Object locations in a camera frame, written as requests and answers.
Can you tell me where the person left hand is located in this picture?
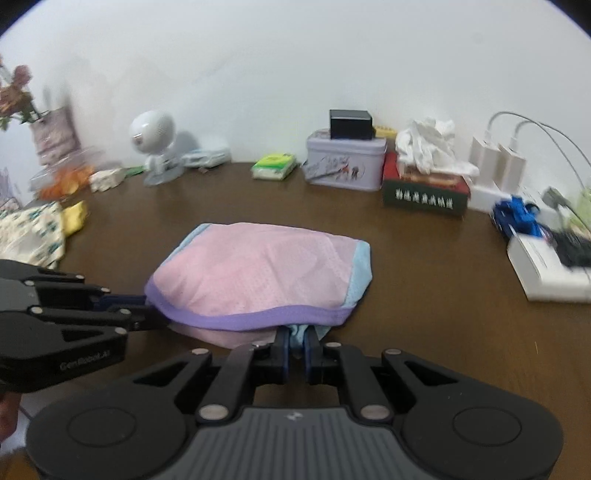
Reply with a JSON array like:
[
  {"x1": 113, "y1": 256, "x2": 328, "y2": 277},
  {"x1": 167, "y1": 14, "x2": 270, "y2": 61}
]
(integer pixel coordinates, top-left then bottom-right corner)
[{"x1": 0, "y1": 392, "x2": 21, "y2": 443}]

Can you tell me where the dark tissue box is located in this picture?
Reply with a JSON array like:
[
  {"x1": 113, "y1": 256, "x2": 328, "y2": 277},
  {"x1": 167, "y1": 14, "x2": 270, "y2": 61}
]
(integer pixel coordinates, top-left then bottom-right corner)
[{"x1": 382, "y1": 117, "x2": 482, "y2": 218}]

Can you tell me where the lavender tin box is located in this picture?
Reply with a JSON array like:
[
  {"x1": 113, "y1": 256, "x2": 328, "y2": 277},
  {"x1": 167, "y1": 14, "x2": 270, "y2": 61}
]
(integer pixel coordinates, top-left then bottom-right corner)
[{"x1": 301, "y1": 130, "x2": 388, "y2": 192}]

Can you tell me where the green tissue pack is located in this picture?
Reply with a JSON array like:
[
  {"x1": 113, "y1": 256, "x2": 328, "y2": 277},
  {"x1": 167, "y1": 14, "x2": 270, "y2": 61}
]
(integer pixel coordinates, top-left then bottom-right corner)
[{"x1": 250, "y1": 154, "x2": 297, "y2": 181}]

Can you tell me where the white round robot figurine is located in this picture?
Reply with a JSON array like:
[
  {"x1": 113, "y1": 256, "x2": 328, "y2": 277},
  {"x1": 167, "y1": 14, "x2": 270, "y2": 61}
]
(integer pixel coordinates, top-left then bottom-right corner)
[{"x1": 129, "y1": 110, "x2": 184, "y2": 187}]

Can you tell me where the white small device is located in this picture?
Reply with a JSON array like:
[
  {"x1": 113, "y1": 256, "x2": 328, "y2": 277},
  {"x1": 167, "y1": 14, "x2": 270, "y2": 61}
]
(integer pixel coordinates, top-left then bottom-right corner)
[{"x1": 181, "y1": 148, "x2": 231, "y2": 169}]

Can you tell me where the clear box of orange peels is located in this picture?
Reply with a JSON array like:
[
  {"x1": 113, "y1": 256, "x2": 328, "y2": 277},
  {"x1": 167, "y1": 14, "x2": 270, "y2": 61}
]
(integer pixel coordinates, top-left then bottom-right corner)
[{"x1": 29, "y1": 152, "x2": 96, "y2": 201}]

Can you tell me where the white power strip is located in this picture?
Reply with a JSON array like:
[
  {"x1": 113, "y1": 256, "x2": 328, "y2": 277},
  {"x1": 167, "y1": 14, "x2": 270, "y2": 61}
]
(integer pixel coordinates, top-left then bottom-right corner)
[{"x1": 507, "y1": 234, "x2": 590, "y2": 303}]

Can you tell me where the blue toy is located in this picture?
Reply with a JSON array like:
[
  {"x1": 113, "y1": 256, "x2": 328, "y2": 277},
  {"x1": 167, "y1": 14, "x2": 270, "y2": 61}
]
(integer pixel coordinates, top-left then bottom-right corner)
[{"x1": 491, "y1": 196, "x2": 551, "y2": 242}]

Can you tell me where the white charging cable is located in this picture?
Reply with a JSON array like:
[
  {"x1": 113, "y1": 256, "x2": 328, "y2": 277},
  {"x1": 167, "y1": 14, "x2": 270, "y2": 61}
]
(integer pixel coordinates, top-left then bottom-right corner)
[{"x1": 484, "y1": 110, "x2": 591, "y2": 204}]

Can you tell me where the white charger plug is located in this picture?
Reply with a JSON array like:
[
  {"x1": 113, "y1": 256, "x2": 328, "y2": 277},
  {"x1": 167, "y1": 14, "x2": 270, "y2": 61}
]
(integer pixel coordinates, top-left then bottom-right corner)
[{"x1": 468, "y1": 137, "x2": 527, "y2": 213}]

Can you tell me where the dried rose bouquet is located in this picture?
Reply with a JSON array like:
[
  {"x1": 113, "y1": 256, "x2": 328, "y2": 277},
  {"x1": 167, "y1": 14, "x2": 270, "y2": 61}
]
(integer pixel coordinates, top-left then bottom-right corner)
[{"x1": 0, "y1": 61, "x2": 43, "y2": 131}]

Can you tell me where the small black box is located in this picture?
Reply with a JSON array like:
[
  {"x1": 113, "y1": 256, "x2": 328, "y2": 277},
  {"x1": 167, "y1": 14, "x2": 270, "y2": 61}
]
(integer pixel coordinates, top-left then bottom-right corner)
[{"x1": 329, "y1": 109, "x2": 375, "y2": 140}]

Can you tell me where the pink blue purple-trimmed garment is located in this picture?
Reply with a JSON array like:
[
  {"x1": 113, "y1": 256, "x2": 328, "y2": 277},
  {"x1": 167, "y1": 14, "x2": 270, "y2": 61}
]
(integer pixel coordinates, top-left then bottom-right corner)
[{"x1": 144, "y1": 222, "x2": 373, "y2": 349}]

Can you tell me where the cream green-flower garment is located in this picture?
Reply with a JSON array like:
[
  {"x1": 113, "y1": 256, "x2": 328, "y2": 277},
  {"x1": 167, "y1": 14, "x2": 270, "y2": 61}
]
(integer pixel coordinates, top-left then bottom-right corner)
[{"x1": 1, "y1": 202, "x2": 65, "y2": 268}]

